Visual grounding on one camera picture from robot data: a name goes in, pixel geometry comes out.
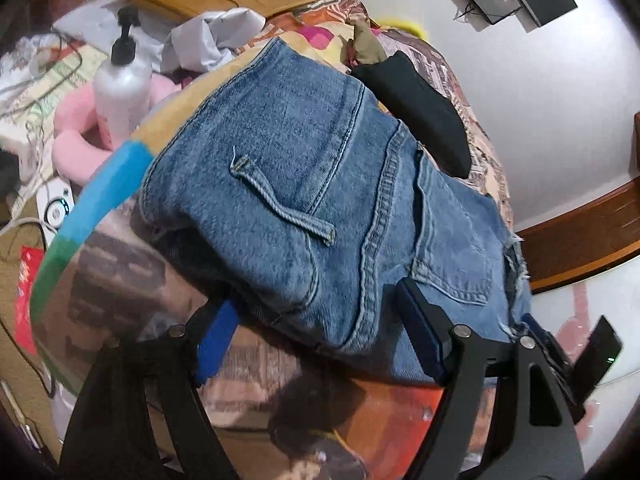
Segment blue denim jeans pants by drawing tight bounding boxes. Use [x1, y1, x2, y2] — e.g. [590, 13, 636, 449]
[137, 35, 536, 386]

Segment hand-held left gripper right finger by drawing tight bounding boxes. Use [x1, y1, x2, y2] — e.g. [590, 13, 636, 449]
[396, 279, 587, 480]

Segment pink plush pillow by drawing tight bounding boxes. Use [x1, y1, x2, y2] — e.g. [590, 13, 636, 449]
[52, 74, 181, 181]

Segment black folded pants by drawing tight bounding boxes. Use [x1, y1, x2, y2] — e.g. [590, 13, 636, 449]
[350, 50, 473, 178]

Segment red packet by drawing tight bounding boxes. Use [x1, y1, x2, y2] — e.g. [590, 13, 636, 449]
[14, 245, 46, 356]

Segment printed blanket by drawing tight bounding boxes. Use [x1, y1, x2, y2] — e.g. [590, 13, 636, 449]
[30, 0, 516, 480]

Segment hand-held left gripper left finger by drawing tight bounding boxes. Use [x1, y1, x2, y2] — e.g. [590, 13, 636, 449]
[59, 300, 241, 480]

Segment black monitor cable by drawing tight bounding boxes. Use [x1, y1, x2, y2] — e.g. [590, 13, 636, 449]
[452, 2, 482, 23]

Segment white crumpled cloth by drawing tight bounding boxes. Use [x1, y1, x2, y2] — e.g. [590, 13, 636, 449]
[52, 0, 171, 61]
[162, 7, 267, 73]

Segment olive folded garment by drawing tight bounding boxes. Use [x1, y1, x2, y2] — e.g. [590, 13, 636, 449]
[345, 17, 388, 67]

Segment white cable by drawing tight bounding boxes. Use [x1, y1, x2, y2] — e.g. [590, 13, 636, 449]
[0, 216, 48, 242]

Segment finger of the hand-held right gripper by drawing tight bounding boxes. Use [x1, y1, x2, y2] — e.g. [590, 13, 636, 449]
[520, 312, 588, 411]

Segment white pump bottle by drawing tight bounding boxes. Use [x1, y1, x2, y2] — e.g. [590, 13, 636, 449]
[93, 7, 153, 151]

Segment white pink printed panel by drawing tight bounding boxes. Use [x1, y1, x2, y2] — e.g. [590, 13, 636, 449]
[530, 260, 640, 466]

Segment white charger device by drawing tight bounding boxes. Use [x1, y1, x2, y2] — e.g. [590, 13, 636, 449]
[36, 177, 76, 241]

